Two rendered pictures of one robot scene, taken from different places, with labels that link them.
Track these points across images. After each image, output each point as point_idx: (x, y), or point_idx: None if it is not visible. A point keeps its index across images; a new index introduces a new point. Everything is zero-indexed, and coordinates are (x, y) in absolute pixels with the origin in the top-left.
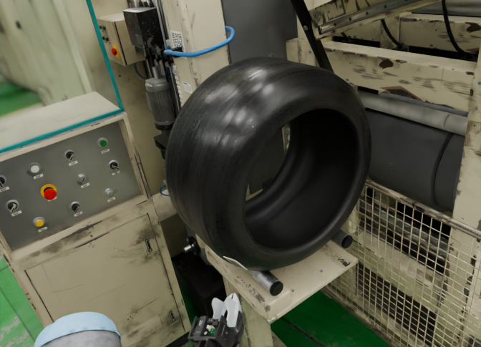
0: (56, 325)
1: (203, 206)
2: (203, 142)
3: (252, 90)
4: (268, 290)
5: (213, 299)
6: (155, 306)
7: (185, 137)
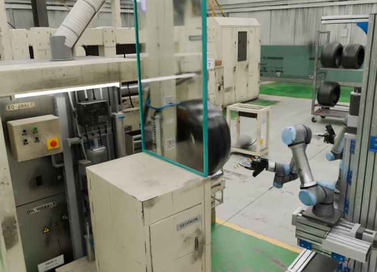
0: (290, 127)
1: (230, 136)
2: (220, 118)
3: (210, 102)
4: (222, 174)
5: (244, 160)
6: None
7: (212, 121)
